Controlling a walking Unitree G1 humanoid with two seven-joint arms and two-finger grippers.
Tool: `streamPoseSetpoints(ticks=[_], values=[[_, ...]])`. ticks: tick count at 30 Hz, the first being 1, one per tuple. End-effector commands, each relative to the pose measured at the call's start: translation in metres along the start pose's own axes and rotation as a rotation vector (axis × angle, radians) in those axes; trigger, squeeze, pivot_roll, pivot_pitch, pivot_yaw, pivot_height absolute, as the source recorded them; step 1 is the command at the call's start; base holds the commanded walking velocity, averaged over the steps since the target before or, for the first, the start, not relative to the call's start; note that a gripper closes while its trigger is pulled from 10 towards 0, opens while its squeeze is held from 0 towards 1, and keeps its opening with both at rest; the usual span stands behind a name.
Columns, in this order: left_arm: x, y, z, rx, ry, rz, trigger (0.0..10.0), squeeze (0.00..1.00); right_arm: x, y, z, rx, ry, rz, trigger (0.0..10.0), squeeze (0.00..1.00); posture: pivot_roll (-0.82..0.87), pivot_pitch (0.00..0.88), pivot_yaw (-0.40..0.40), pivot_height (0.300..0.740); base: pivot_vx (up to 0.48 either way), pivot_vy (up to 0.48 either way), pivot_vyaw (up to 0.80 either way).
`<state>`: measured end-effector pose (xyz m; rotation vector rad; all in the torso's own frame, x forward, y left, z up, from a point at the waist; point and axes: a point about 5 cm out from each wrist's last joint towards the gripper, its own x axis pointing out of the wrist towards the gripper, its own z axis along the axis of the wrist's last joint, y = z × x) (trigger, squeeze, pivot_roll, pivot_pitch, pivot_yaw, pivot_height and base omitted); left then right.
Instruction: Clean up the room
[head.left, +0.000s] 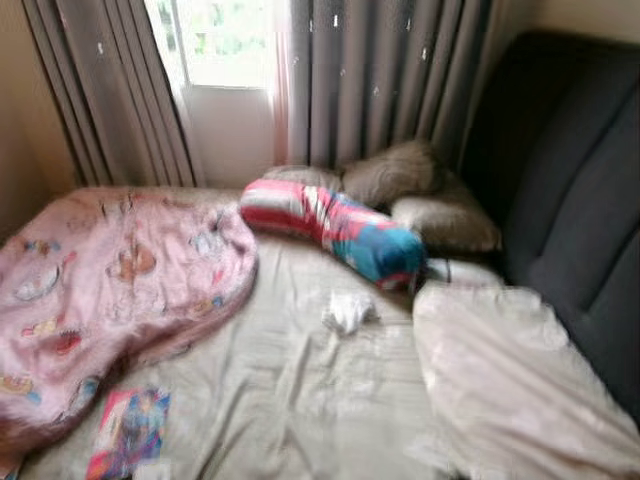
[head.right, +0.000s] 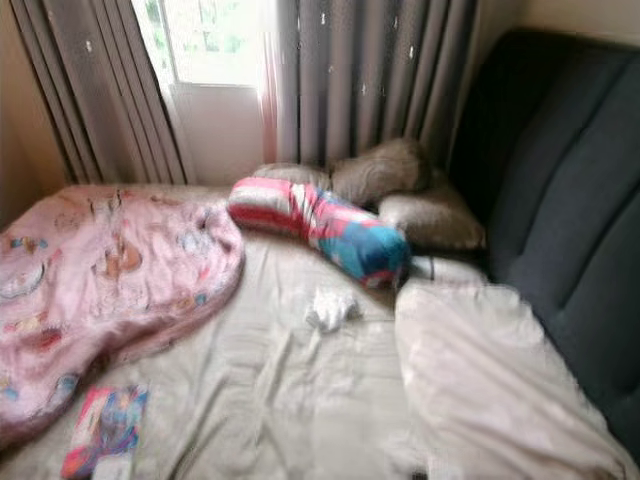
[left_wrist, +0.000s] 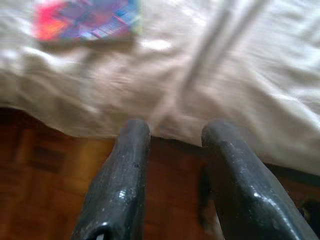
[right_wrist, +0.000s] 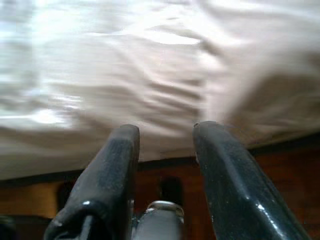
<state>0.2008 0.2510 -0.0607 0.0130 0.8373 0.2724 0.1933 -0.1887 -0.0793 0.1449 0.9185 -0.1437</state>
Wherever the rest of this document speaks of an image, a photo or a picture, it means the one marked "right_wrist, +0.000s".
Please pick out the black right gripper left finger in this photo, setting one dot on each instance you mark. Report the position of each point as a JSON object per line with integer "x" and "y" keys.
{"x": 105, "y": 195}

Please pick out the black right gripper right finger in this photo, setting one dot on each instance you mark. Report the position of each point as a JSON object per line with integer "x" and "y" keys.
{"x": 237, "y": 200}

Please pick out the beige leaf-print bed sheet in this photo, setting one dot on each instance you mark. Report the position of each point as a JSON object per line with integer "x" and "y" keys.
{"x": 125, "y": 75}

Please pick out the black bed frame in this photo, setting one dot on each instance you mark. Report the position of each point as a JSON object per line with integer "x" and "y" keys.
{"x": 287, "y": 146}

